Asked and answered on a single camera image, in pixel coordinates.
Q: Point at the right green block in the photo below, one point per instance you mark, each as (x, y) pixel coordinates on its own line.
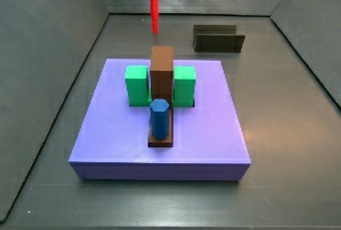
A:
(183, 85)

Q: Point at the red cylindrical peg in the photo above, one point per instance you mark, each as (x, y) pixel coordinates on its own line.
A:
(154, 5)

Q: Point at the purple base board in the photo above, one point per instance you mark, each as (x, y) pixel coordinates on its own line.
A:
(111, 149)

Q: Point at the brown L-shaped block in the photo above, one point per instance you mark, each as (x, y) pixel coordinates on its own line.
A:
(160, 75)

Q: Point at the left green block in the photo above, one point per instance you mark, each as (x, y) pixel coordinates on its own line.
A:
(138, 85)

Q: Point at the green block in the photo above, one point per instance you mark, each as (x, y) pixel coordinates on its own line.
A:
(138, 85)
(183, 85)

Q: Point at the black angle bracket holder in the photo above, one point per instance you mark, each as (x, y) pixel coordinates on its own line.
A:
(216, 39)

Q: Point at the blue hexagonal peg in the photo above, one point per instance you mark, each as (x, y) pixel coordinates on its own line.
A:
(159, 108)

